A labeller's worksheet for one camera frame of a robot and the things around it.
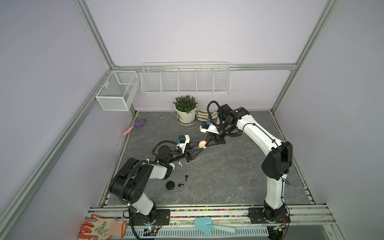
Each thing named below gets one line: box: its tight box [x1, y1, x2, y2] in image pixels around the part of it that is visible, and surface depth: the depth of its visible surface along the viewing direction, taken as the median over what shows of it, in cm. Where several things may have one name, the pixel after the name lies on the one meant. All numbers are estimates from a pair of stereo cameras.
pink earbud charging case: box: [198, 140, 207, 149], surface depth 77 cm
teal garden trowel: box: [194, 216, 237, 235], surface depth 73 cm
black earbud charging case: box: [165, 180, 175, 190], surface depth 85 cm
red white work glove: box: [78, 214, 127, 240], surface depth 71 cm
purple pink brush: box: [122, 119, 147, 137], surface depth 114 cm
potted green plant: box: [173, 94, 198, 126], surface depth 106 cm
